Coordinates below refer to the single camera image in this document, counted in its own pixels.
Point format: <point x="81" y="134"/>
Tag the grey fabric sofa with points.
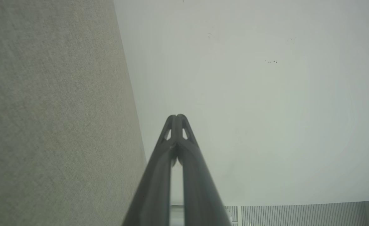
<point x="52" y="119"/>

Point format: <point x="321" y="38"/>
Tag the white ribbed panel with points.
<point x="297" y="215"/>

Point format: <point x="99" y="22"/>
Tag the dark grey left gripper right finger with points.
<point x="197" y="188"/>

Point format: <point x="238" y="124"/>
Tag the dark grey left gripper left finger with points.
<point x="154" y="188"/>

